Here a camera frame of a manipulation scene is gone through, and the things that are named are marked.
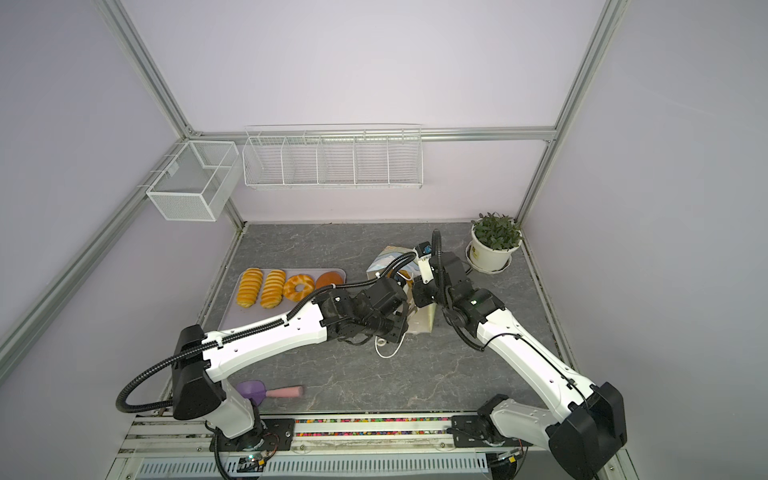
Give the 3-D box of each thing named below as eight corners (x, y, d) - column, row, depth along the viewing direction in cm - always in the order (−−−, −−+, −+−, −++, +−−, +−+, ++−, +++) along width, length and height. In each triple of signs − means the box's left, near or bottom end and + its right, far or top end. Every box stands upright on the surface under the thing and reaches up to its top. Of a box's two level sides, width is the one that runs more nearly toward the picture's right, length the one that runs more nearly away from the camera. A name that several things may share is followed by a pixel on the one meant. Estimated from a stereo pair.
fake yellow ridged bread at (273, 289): (260, 308, 98) (256, 303, 96) (271, 275, 107) (268, 269, 104) (280, 308, 98) (276, 303, 96) (289, 275, 107) (286, 269, 104)
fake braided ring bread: (283, 301, 101) (280, 297, 99) (289, 279, 107) (286, 274, 104) (311, 301, 101) (309, 296, 98) (315, 279, 107) (313, 274, 104)
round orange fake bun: (316, 289, 103) (315, 285, 101) (315, 277, 106) (314, 274, 104) (342, 283, 104) (341, 280, 102) (340, 272, 107) (340, 269, 105)
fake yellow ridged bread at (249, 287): (235, 308, 100) (230, 302, 97) (249, 272, 109) (245, 266, 106) (255, 308, 100) (251, 302, 97) (267, 272, 109) (263, 266, 106)
